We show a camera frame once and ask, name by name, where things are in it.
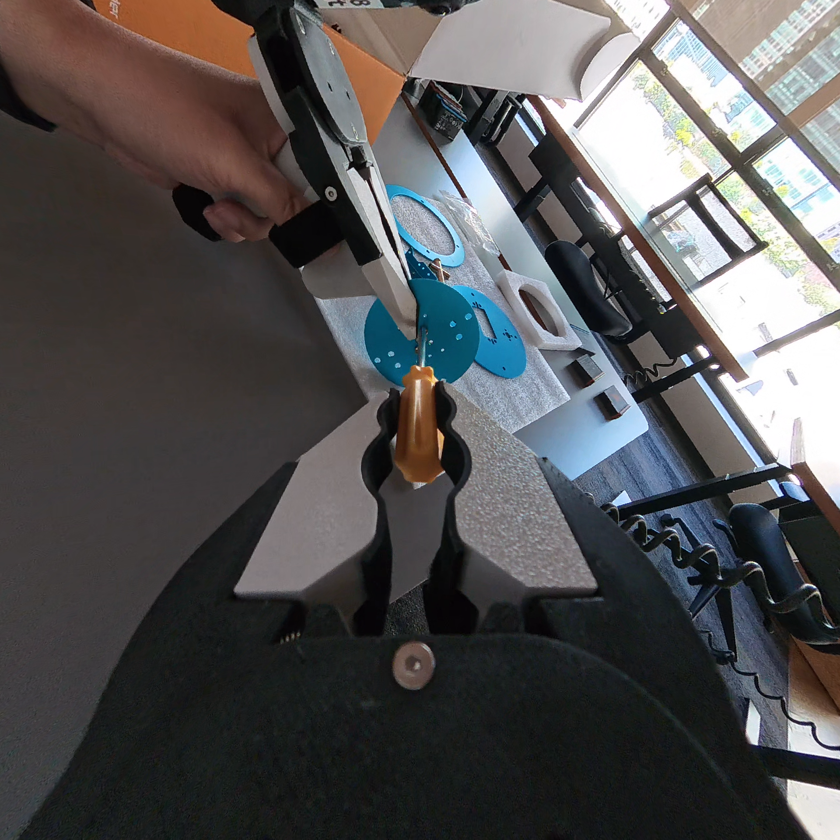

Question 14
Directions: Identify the brown wooden table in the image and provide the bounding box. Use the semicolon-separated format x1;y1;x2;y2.
523;92;752;385

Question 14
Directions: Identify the orange cardboard box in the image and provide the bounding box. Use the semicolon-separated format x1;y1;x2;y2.
92;0;644;148

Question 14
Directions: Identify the person's left hand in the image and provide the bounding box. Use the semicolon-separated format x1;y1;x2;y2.
0;0;316;245

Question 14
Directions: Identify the white foam sheet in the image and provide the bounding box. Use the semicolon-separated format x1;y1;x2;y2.
318;184;573;435

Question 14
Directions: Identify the black office chair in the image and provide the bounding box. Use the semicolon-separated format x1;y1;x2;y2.
544;239;686;345
726;502;840;653

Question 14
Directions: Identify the yellow handled screwdriver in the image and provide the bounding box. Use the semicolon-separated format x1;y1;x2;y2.
390;335;446;485

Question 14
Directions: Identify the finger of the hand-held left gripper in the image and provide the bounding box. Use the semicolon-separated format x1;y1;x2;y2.
350;163;421;324
302;247;410;325

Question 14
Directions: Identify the grey desk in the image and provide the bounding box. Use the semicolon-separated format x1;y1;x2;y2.
0;92;652;840

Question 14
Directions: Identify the large blue round plate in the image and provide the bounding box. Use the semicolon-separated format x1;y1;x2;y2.
453;283;530;380

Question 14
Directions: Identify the black coiled cable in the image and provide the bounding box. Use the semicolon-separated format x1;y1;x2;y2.
602;503;840;657

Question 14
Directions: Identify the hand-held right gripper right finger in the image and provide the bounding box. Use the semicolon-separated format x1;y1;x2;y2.
436;389;602;620

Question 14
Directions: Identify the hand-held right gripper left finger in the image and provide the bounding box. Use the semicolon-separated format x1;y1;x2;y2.
234;389;397;620

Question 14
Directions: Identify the large glass window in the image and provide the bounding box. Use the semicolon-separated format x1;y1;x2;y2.
578;0;840;355

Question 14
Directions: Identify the small black box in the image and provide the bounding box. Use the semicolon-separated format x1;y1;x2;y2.
426;84;469;141

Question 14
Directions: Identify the small blue round plate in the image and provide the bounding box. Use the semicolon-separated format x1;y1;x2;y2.
364;279;481;387

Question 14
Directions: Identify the blue metal ring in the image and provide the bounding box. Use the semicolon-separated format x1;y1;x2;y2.
385;185;468;269

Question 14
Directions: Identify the white foam frame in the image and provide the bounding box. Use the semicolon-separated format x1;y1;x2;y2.
495;268;582;354

